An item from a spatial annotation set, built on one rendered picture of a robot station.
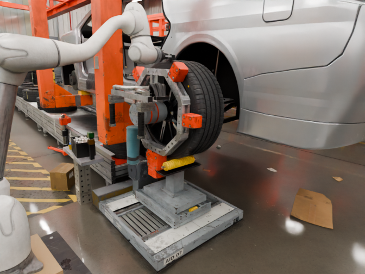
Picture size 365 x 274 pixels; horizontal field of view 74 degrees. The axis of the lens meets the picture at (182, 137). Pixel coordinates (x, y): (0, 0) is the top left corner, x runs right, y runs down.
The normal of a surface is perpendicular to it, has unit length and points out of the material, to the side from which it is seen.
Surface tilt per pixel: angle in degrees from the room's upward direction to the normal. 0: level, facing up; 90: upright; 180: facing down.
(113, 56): 90
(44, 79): 90
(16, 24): 90
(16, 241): 88
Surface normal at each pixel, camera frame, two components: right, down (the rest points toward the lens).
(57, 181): -0.06, 0.27
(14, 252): 0.84, 0.22
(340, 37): -0.58, 0.19
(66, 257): 0.04, -0.96
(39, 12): 0.66, 0.23
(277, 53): -0.75, 0.15
